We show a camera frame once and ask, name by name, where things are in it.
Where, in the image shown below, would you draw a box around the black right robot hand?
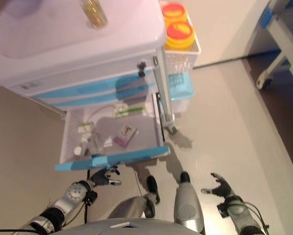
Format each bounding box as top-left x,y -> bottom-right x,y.
200,172 -> 235,198

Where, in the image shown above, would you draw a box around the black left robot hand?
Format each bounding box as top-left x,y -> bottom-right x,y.
87,165 -> 122,188

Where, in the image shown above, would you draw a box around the white drawer with blue front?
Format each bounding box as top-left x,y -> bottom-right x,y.
54,104 -> 171,172

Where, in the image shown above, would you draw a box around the clear capsule bottle yellow cap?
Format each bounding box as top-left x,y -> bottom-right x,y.
80,0 -> 109,29

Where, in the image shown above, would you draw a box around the white printed medicine bag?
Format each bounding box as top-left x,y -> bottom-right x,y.
84,132 -> 106,155

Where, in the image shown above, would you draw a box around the pink white medicine box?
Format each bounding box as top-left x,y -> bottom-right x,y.
113,123 -> 139,149

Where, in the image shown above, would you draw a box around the small white green medicine box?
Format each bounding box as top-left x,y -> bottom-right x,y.
77,121 -> 96,134

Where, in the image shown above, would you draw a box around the large white green medicine box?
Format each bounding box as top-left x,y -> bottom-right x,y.
113,104 -> 147,118

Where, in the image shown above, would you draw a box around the silver right robot leg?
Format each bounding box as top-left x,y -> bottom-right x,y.
173,171 -> 206,235

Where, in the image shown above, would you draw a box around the grey robot torso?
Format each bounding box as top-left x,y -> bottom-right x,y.
63,217 -> 201,235

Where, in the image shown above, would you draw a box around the translucent white plastic bin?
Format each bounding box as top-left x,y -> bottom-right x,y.
172,96 -> 194,114

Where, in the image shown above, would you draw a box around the light blue plastic bin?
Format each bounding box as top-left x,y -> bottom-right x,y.
167,73 -> 196,102

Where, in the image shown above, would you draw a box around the black cart keys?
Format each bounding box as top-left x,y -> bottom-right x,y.
136,61 -> 147,78

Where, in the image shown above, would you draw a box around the white medical cart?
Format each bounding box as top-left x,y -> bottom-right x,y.
0,0 -> 179,135

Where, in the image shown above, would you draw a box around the yellow sharps container red lid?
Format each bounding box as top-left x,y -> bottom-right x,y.
164,21 -> 196,51
161,2 -> 189,23

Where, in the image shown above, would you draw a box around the white hospital bed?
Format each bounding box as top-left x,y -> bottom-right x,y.
246,0 -> 293,90

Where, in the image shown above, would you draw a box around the white wire basket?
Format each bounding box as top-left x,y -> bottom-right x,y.
164,14 -> 202,74

